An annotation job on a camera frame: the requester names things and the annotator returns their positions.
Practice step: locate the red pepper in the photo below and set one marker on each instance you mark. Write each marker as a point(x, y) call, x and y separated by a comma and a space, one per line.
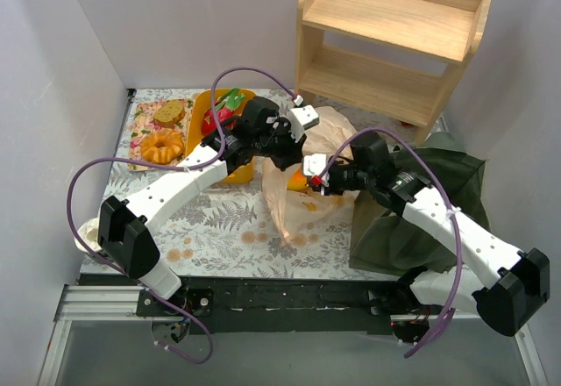
point(226, 106)

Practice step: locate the bundt cake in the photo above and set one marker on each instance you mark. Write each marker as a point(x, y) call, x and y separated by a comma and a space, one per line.
point(162, 146)

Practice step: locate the floral table mat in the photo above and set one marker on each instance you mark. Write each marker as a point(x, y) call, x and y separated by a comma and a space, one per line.
point(227, 230)

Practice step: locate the tape roll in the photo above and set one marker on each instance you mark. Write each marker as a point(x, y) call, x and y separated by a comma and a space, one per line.
point(88, 232)

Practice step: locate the slice of bread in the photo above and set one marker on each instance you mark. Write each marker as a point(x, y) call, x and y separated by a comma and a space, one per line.
point(170, 113)

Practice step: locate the floral rectangular tray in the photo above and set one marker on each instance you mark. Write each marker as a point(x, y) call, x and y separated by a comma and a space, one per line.
point(143, 125)

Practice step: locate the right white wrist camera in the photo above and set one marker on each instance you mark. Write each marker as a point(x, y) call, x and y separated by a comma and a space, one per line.
point(314, 169)

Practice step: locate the aluminium frame rail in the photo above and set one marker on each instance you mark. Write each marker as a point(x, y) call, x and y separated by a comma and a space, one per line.
point(120, 303)

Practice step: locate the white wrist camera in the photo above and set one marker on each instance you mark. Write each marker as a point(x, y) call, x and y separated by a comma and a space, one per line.
point(314, 169)
point(301, 118)

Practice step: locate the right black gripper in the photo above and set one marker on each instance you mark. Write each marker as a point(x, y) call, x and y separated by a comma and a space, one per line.
point(327, 182)

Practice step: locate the orange plastic grocery bag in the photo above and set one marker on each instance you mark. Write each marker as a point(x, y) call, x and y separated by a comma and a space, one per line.
point(293, 210)

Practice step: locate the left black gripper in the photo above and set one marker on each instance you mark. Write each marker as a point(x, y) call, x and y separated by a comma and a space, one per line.
point(288, 152)

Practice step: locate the wooden shelf unit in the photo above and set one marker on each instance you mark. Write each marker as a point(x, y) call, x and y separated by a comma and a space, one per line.
point(448, 31)

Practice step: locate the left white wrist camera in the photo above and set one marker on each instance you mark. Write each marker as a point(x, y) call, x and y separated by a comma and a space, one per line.
point(301, 118)

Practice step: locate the dark green tote bag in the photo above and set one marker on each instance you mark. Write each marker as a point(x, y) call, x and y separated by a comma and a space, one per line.
point(383, 242)

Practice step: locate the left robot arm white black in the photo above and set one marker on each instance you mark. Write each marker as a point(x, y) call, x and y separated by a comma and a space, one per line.
point(126, 227)

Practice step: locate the yellow mango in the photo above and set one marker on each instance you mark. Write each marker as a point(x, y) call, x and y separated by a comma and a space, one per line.
point(297, 182)

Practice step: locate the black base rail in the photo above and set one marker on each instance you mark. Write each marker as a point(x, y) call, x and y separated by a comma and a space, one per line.
point(232, 305)

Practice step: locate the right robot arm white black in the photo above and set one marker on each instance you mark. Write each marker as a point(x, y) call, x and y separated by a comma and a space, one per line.
point(419, 216)

